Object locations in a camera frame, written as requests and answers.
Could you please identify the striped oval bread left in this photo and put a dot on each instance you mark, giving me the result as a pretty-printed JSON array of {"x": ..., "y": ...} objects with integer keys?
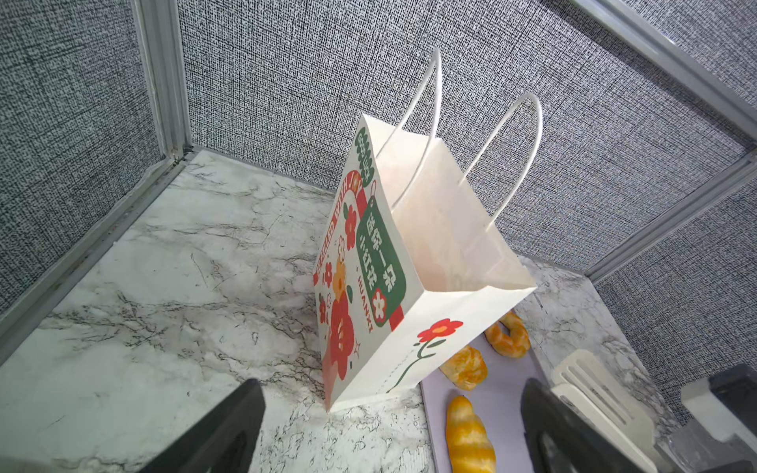
[{"x": 469, "y": 447}]

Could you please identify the white food tongs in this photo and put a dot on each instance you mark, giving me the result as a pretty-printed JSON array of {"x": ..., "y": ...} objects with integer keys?
[{"x": 583, "y": 382}]

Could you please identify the twisted braided bread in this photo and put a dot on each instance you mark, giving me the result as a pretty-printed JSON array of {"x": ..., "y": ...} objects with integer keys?
[{"x": 466, "y": 370}]

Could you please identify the white floral paper bag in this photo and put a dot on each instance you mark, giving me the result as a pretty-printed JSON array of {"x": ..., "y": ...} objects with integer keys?
[{"x": 412, "y": 267}]

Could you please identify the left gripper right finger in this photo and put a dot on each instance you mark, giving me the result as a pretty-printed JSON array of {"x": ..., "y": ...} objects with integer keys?
[{"x": 558, "y": 440}]

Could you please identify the lilac plastic tray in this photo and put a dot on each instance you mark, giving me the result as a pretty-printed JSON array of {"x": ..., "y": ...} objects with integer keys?
[{"x": 496, "y": 402}]

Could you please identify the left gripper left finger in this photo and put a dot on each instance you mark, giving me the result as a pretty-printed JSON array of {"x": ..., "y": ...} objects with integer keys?
[{"x": 224, "y": 440}]

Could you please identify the ring doughnut bread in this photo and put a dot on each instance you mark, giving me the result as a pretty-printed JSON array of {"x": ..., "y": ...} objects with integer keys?
[{"x": 508, "y": 336}]

